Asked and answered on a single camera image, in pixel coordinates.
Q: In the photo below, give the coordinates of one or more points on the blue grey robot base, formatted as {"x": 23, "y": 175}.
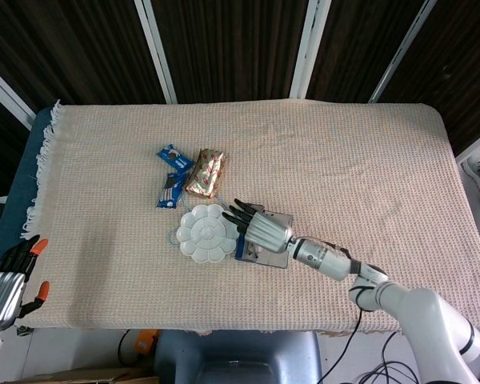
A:
{"x": 240, "y": 354}

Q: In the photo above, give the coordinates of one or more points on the gold red-print snack packet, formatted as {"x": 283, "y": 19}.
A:
{"x": 206, "y": 174}

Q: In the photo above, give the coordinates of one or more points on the blue table pad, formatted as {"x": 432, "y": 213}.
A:
{"x": 16, "y": 192}

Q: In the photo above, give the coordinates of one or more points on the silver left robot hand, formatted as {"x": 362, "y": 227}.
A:
{"x": 2, "y": 298}

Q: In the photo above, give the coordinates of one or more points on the grey blue-edged pouch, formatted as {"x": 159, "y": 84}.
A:
{"x": 278, "y": 260}

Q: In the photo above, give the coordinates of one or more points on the white flower paint palette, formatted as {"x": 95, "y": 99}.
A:
{"x": 204, "y": 236}

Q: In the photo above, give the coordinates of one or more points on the beige waffle weave cloth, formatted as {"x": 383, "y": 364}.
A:
{"x": 344, "y": 160}

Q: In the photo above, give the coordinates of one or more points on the orange device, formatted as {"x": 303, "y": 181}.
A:
{"x": 146, "y": 340}

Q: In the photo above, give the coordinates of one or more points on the blue cookie packet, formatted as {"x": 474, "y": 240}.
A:
{"x": 170, "y": 192}
{"x": 174, "y": 157}

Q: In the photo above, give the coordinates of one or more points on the dark brown curtain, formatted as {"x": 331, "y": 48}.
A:
{"x": 232, "y": 48}

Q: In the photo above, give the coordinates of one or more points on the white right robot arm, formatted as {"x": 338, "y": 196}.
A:
{"x": 424, "y": 312}

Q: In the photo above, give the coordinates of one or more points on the small black clamp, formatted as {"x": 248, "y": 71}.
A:
{"x": 24, "y": 331}

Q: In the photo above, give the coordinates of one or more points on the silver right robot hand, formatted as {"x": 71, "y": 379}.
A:
{"x": 268, "y": 232}

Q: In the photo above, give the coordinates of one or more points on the white frame post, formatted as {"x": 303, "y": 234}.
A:
{"x": 308, "y": 52}
{"x": 156, "y": 52}
{"x": 8, "y": 96}
{"x": 400, "y": 56}

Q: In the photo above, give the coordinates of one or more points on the white black sneaker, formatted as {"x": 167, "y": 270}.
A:
{"x": 474, "y": 171}

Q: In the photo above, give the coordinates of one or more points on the white shelf frame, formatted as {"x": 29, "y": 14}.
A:
{"x": 476, "y": 146}

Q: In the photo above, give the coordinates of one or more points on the metal frame eyeglasses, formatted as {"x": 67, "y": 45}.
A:
{"x": 253, "y": 252}

